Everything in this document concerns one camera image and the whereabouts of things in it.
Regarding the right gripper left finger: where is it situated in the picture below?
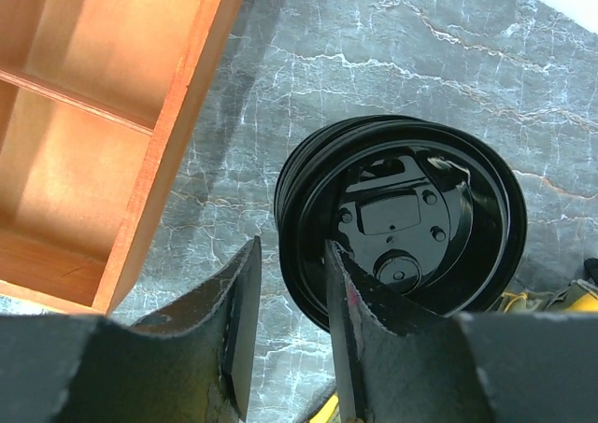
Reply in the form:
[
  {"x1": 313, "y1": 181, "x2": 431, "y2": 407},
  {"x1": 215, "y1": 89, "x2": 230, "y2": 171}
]
[{"x1": 1, "y1": 238, "x2": 262, "y2": 422}]

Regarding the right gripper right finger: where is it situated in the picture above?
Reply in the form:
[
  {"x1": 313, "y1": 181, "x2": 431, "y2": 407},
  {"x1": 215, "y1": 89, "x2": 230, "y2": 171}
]
[{"x1": 325, "y1": 242, "x2": 597, "y2": 422}]

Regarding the stack of black lids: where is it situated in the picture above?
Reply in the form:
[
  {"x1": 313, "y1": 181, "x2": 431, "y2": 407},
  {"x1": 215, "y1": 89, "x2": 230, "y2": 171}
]
[{"x1": 274, "y1": 115, "x2": 527, "y2": 330}]

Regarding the camouflage fabric bag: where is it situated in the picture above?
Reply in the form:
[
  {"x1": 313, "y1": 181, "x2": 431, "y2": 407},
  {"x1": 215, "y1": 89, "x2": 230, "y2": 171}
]
[{"x1": 298, "y1": 258, "x2": 597, "y2": 422}]

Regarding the orange wooden compartment tray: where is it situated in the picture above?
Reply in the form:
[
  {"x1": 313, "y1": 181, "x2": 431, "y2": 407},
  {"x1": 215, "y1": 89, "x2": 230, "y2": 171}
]
[{"x1": 1, "y1": 0, "x2": 243, "y2": 314}]

